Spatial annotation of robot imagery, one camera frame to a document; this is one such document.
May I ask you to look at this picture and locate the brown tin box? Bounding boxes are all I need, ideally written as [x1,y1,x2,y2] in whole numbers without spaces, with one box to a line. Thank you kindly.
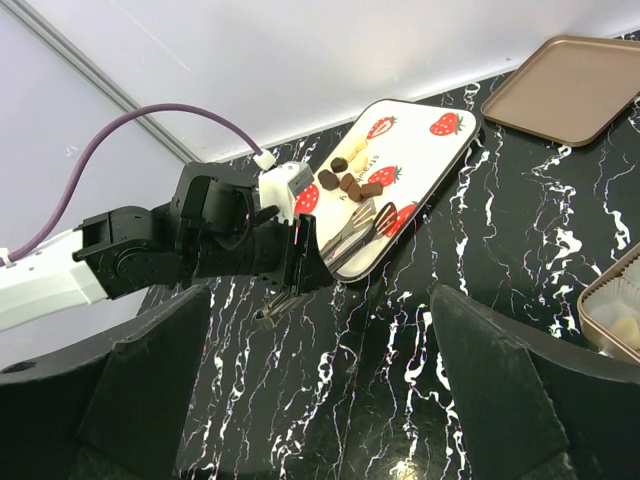
[577,244,639,364]

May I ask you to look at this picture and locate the white chocolate piece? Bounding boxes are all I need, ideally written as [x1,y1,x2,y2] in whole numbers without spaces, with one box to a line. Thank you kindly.
[353,138,368,152]
[349,150,369,172]

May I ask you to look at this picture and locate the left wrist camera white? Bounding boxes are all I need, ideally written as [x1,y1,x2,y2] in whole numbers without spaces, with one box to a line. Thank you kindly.
[254,150,314,223]

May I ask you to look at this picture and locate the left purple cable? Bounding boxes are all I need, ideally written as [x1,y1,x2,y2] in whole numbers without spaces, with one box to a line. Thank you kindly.
[4,102,264,264]

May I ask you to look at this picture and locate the strawberry pattern white tray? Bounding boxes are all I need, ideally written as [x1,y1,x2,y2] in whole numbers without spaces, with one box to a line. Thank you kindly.
[313,99,480,283]

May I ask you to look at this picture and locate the black metal tongs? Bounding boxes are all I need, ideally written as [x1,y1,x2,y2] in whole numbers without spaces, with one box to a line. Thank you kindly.
[256,199,397,328]

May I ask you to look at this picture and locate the brown chocolate piece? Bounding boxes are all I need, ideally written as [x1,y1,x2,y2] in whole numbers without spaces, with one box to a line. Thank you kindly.
[360,182,384,199]

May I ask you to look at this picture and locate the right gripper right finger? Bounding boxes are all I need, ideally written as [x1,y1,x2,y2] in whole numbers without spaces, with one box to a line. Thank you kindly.
[430,285,639,479]

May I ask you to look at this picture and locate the brown tin lid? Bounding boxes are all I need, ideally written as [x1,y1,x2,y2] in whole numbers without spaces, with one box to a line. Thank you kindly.
[481,35,639,147]

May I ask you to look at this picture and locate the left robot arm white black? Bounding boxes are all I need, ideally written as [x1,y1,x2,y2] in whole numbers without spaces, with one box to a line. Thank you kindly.
[1,162,333,330]

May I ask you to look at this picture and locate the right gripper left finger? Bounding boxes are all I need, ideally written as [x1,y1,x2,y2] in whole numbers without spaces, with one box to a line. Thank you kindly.
[1,286,210,479]

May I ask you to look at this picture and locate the dark chocolate piece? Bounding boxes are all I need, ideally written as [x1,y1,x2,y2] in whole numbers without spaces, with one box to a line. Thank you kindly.
[317,170,340,191]
[339,173,362,203]
[330,157,349,174]

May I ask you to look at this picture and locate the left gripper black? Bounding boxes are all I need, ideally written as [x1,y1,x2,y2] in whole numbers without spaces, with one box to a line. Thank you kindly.
[239,214,333,295]

